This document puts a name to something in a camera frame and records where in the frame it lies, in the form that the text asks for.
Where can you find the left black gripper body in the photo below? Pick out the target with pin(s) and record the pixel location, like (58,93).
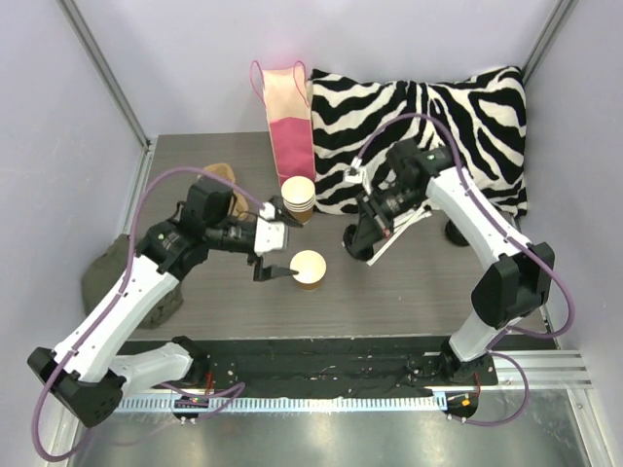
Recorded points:
(258,258)

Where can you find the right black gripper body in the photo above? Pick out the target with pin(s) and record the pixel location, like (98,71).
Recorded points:
(369,214)

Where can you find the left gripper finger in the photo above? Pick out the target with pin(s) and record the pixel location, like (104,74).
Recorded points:
(282,214)
(263,273)

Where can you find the single brown paper cup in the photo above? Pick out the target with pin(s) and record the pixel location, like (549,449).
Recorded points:
(310,267)

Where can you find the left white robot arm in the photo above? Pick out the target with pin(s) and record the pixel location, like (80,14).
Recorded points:
(86,371)

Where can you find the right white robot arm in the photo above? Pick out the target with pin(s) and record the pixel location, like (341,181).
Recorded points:
(515,282)

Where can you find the white wrapped straw long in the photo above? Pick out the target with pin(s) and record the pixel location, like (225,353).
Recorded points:
(394,238)

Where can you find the stack of paper cups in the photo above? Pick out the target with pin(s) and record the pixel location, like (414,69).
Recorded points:
(298,194)

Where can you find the stack of black lids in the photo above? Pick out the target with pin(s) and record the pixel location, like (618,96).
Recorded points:
(453,234)

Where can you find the pink paper gift bag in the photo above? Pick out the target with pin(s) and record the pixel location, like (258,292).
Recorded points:
(287,102)

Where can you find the zebra print pillow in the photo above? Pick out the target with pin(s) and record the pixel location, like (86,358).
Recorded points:
(486,115)

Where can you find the olive green cloth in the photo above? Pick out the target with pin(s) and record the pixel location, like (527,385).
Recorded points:
(107,269)

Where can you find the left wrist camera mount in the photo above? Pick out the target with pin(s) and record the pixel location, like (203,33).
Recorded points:
(268,213)

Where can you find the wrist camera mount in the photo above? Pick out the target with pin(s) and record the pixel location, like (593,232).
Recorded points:
(357,174)
(268,213)

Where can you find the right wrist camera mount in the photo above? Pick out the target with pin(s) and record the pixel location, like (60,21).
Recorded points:
(357,174)

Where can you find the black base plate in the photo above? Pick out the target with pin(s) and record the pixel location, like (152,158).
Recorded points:
(314,368)

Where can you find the white slotted cable duct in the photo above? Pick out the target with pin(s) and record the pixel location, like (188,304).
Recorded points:
(167,402)

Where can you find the aluminium rail frame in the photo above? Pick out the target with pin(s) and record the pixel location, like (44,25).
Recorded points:
(544,369)

